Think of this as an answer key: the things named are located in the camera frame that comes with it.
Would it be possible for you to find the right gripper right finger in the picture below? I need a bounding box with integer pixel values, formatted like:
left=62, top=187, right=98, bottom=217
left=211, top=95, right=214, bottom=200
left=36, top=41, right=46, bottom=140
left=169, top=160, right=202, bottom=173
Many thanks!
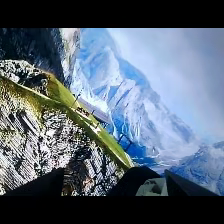
left=164, top=169, right=218, bottom=197

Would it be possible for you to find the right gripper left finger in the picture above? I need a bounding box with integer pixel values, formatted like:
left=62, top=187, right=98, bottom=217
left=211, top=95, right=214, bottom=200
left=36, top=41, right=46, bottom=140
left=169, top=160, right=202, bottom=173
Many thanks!
left=2, top=167, right=66, bottom=197

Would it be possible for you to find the white garment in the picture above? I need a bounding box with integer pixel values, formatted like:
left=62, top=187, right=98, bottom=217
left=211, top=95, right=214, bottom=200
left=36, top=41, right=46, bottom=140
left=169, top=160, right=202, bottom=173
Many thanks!
left=135, top=177, right=169, bottom=197

